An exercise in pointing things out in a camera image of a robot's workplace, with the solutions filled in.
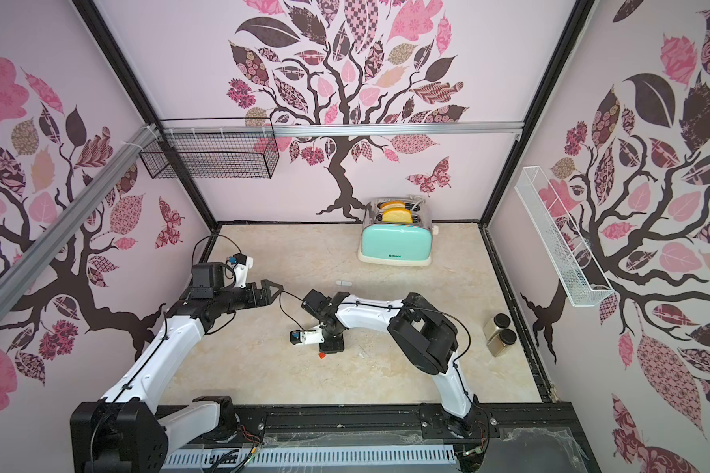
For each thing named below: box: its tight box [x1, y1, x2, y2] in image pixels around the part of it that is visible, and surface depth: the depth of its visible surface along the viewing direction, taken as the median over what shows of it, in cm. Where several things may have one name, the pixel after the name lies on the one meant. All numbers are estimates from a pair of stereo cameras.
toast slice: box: [381, 207, 414, 224], surface depth 99 cm
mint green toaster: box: [356, 196, 434, 268], surface depth 100 cm
